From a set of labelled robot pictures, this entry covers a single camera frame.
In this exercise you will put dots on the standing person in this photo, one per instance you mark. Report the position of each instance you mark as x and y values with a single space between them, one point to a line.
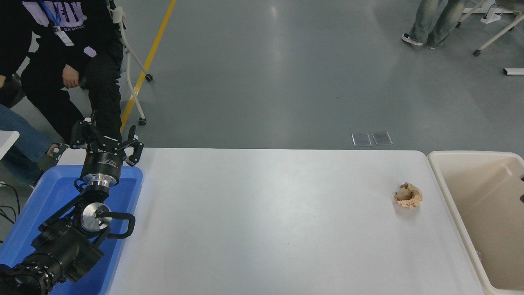
440 22

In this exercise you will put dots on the clear floor plate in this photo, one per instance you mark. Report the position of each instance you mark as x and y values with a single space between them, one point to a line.
382 138
361 139

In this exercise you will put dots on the crumpled tan paper ball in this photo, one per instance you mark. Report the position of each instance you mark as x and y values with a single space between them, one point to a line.
407 196

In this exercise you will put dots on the small white floor block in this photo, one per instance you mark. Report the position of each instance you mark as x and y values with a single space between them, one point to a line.
514 71

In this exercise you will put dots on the white side table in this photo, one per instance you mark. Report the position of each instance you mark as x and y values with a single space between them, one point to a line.
6 143

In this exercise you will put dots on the person's hand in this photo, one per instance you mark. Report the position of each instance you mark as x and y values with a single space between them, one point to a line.
71 77

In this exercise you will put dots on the blue plastic tray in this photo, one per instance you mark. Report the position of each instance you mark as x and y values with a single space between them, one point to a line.
53 192

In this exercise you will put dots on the white wheeled chair frame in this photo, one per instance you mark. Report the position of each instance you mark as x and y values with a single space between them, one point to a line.
130 78

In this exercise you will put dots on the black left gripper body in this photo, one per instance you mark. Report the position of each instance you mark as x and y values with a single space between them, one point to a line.
102 164

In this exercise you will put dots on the person's leg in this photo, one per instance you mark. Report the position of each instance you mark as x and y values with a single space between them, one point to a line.
20 143

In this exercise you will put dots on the white wheeled stand frame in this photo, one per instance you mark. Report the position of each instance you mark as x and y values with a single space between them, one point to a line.
497 36

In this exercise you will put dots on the seated person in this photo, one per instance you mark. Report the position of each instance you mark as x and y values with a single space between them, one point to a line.
98 82

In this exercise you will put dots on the large pale bin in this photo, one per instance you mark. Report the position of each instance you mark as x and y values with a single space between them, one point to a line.
491 213

